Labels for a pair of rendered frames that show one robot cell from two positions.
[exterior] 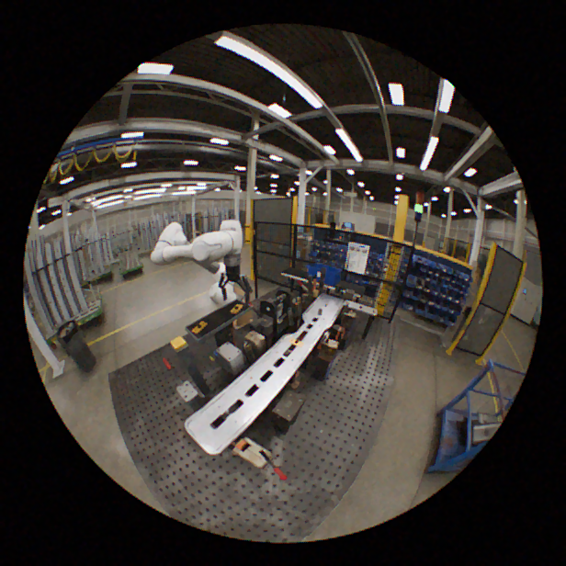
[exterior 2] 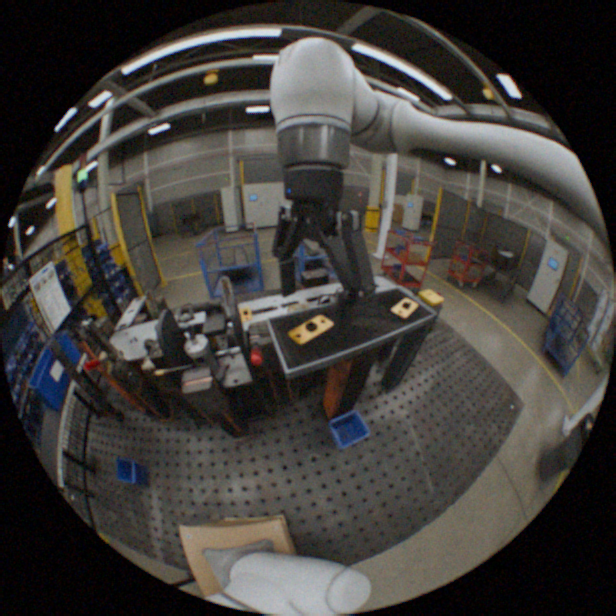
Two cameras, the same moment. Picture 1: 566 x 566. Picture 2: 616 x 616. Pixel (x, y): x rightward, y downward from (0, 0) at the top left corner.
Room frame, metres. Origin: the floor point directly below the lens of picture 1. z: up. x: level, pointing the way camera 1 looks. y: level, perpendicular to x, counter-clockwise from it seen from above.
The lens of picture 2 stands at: (0.92, 0.39, 1.38)
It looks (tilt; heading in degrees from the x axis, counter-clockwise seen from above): 35 degrees down; 215
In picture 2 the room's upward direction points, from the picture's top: straight up
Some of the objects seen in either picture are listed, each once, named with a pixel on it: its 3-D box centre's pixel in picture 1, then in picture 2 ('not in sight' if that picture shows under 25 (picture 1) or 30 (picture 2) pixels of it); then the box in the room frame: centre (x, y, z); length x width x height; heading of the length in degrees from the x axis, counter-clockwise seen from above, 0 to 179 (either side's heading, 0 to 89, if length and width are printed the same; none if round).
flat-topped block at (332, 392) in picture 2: (227, 347); (346, 380); (0.63, 0.32, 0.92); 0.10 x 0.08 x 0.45; 148
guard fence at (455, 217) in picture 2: not in sight; (463, 232); (-5.35, 1.59, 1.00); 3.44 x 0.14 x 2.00; 143
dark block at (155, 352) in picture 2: not in sight; (194, 391); (0.95, -0.03, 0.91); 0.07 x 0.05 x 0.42; 58
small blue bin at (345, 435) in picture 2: not in sight; (347, 431); (0.70, 0.39, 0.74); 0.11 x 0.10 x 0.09; 148
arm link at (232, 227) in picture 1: (229, 236); (320, 84); (0.70, 0.25, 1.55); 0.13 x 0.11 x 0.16; 171
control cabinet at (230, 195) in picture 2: not in sight; (232, 204); (-4.14, -7.66, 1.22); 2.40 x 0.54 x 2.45; 50
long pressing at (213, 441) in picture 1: (295, 345); (251, 312); (0.62, -0.09, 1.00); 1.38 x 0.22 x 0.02; 148
